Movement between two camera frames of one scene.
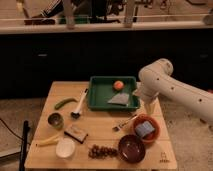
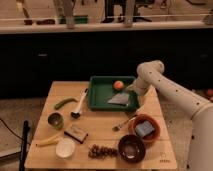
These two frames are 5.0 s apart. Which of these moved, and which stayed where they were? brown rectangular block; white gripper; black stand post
Moved: white gripper
Stayed: brown rectangular block; black stand post
